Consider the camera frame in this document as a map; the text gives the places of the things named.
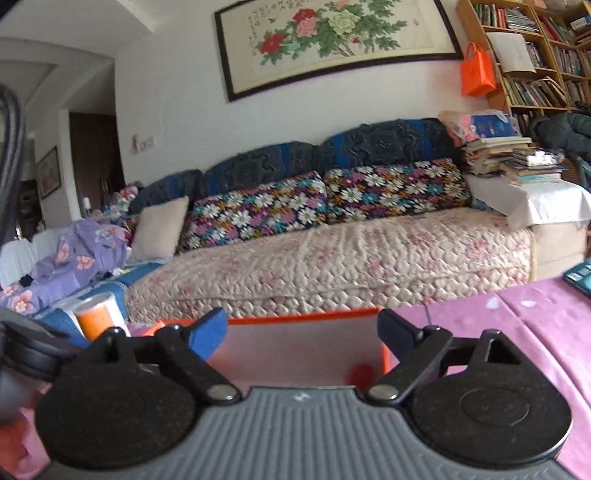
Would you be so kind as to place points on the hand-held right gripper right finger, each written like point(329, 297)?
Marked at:
point(392, 330)

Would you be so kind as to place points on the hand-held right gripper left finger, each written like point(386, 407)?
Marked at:
point(210, 332)

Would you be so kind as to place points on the orange box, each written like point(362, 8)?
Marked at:
point(300, 346)

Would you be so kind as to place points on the blue cushion with white piping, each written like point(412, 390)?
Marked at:
point(55, 323)

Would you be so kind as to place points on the orange and white cup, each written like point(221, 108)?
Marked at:
point(94, 318)

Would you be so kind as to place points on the white sheet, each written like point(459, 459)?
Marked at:
point(23, 254)

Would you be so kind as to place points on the purple floral blanket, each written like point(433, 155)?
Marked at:
point(74, 249)

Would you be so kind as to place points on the pink tablecloth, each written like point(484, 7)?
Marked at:
point(508, 323)

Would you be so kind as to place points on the beige pillow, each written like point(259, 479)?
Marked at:
point(157, 226)

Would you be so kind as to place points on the daisy print cushion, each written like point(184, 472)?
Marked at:
point(254, 212)
point(397, 189)

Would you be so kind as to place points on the dark blue patterned back cushion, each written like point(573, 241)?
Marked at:
point(258, 164)
point(166, 189)
point(383, 143)

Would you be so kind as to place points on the small framed picture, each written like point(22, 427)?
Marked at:
point(48, 173)

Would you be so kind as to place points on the beige side cabinet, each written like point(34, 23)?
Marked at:
point(558, 249)

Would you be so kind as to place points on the white cloth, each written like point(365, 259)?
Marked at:
point(531, 198)

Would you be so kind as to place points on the teal book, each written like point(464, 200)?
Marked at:
point(579, 277)

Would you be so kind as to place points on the stack of books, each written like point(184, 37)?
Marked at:
point(508, 161)

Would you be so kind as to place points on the pink plastic bag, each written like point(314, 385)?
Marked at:
point(457, 129)

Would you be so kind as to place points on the blue tissue pack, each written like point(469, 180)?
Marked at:
point(494, 125)

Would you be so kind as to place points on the dark green padded jacket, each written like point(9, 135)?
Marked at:
point(563, 134)

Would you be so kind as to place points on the wooden bookshelf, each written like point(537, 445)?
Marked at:
point(531, 87)

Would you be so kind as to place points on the framed flower painting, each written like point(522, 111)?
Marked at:
point(332, 37)

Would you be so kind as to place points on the white wall switch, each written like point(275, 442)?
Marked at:
point(147, 144)

